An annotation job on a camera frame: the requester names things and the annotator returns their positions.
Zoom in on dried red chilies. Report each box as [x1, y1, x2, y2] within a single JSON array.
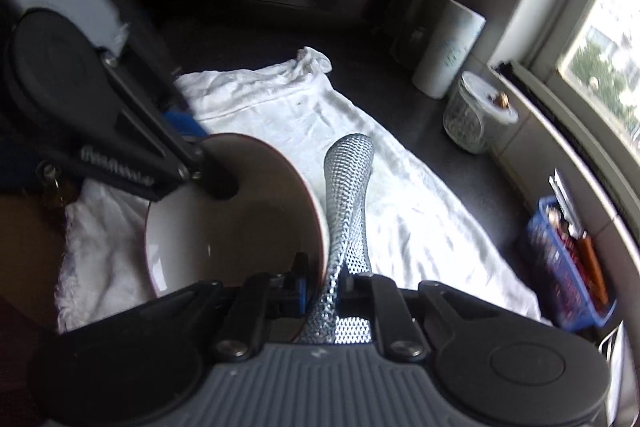
[[544, 206, 581, 268]]

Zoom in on window with metal frame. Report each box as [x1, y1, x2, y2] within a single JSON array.
[[530, 0, 640, 175]]

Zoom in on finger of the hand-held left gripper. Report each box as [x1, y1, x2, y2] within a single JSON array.
[[124, 21, 211, 141], [99, 51, 239, 202]]

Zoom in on blue plastic basket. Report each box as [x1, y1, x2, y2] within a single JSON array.
[[520, 196, 618, 333]]

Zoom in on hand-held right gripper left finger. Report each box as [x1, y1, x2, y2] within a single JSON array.
[[145, 252, 311, 363]]

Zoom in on orange carrot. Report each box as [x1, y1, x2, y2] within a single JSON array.
[[575, 232, 612, 309]]

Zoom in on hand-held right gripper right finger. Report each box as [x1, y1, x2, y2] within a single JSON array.
[[341, 273, 502, 361]]

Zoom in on white ceramic bowl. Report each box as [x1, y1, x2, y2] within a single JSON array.
[[144, 133, 331, 344]]

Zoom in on glass jar with lid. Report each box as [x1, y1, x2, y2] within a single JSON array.
[[442, 72, 521, 155]]

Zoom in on paper towel roll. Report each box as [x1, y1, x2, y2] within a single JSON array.
[[411, 0, 487, 100]]

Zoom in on stainless steel container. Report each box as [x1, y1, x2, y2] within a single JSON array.
[[597, 321, 640, 427]]

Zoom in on silver mesh dishcloth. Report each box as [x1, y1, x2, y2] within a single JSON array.
[[297, 133, 376, 346]]

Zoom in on white metal peeler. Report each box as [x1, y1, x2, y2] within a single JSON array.
[[548, 169, 586, 239]]

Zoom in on white cotton cloth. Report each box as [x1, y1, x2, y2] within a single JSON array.
[[55, 47, 543, 334]]

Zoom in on metal key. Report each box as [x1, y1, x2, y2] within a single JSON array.
[[37, 161, 67, 208]]

